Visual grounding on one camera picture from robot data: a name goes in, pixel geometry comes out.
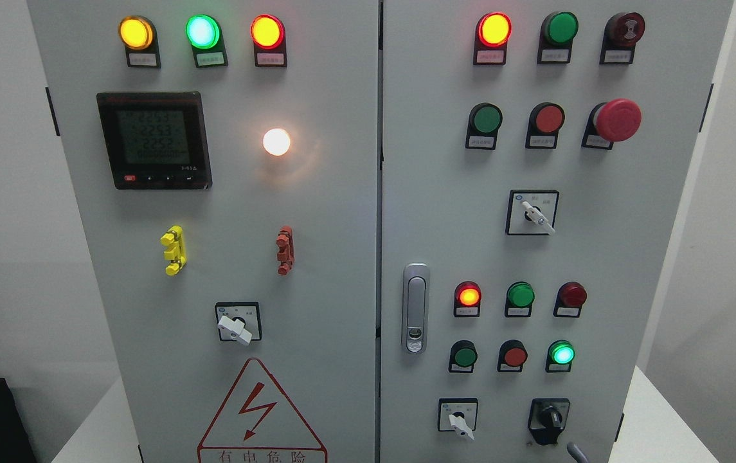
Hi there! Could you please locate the red push button upper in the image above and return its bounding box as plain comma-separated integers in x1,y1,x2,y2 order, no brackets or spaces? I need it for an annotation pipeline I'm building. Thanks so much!
525,102,565,149

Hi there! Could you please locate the red emergency stop mushroom button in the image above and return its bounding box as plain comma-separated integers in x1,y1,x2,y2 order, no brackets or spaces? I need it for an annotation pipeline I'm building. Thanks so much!
581,98,643,150

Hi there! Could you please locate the green push button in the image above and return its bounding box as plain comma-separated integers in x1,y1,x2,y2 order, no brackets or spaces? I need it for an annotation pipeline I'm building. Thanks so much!
465,102,503,150
448,340,478,374

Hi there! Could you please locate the red lightning warning sticker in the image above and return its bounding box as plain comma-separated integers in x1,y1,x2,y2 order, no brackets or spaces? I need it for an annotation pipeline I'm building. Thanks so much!
197,358,328,462

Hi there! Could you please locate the green lit indicator light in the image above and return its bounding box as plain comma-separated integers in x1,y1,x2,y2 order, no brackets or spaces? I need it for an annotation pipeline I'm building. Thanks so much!
185,14,228,68

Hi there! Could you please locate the white selector switch left door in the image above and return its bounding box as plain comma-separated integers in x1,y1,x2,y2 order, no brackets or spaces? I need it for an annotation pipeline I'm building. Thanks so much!
214,302,262,346

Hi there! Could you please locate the grey cabinet door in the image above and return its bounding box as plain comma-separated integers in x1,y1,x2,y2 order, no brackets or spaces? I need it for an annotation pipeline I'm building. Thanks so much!
379,1,733,462
28,1,379,462

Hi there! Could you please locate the red indicator lower right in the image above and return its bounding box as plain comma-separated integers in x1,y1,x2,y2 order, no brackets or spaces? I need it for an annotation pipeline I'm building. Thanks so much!
553,281,588,318

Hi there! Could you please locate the left grey cabinet door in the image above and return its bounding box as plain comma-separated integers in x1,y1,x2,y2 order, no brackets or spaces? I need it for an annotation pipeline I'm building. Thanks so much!
28,1,379,462

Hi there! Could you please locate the green indicator top right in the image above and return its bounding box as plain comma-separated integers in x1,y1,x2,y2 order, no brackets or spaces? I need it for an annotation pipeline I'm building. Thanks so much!
536,11,579,65

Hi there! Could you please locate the yellow indicator light top left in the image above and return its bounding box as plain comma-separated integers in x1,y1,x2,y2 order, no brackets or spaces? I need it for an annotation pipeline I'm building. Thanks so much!
119,15,160,68

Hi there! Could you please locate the yellow terminal connector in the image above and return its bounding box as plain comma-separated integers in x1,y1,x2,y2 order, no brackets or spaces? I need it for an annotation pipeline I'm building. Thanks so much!
159,224,186,277

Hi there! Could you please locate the red lit indicator lower left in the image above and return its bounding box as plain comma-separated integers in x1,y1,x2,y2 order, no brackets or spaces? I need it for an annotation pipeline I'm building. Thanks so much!
453,281,482,318

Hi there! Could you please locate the black knob selector switch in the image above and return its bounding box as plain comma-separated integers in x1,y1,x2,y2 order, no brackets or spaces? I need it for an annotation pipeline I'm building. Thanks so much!
528,398,570,446

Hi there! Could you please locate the white selector switch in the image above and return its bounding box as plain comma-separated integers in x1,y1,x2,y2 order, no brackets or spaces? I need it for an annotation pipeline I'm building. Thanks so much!
506,190,561,235
438,398,479,442

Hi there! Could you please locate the red lit indicator left door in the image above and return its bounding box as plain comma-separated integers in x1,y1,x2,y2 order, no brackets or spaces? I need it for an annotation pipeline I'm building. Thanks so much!
250,14,287,68

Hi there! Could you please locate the black digital power meter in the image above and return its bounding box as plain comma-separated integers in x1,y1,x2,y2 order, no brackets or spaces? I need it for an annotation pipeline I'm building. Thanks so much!
96,91,212,190

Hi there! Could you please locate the red lit indicator right top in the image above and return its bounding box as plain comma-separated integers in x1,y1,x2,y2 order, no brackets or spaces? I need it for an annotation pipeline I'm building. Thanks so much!
473,12,512,66

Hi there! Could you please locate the green indicator lower middle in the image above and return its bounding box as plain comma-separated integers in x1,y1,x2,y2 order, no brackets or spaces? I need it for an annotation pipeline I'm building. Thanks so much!
504,281,535,318

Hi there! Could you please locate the white selector switch upper right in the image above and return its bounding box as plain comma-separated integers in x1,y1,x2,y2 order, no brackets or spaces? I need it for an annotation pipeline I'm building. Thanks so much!
506,190,561,235

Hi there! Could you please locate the red terminal connector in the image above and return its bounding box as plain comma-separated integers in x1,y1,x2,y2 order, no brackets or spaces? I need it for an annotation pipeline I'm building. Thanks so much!
276,226,294,276

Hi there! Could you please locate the white glowing lamp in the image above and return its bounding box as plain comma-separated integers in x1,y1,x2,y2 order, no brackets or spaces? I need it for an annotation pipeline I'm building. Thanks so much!
262,128,292,156

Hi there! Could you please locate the green push button upper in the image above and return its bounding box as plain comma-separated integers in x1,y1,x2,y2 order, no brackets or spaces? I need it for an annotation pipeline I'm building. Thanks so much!
465,102,503,150

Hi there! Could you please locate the right grey cabinet door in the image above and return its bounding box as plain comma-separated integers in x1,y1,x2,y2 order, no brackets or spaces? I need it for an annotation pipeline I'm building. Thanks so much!
379,1,733,462

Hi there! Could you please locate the red push button lower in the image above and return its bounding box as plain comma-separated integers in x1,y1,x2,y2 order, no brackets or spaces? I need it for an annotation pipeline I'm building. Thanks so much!
497,340,528,373

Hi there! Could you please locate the white selector switch bottom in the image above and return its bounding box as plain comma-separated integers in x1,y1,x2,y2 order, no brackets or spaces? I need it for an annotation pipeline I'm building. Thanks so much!
438,398,479,442

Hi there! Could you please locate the red lit indicator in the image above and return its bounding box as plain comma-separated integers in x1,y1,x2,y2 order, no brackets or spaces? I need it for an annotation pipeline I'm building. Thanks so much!
473,12,512,66
453,281,482,318

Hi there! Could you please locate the silver door latch handle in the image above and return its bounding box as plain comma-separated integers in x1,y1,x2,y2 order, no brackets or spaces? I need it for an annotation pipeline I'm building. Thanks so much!
401,263,430,354

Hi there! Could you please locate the green illuminated button lower right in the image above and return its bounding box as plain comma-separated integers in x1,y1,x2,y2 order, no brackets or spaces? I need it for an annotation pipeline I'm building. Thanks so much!
545,340,576,373

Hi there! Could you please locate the red push button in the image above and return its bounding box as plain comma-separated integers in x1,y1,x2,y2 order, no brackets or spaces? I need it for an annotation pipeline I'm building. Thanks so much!
497,340,528,373
525,102,565,149

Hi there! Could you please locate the green push button lower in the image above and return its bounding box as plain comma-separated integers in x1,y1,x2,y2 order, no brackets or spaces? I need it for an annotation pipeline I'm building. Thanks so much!
448,340,478,374

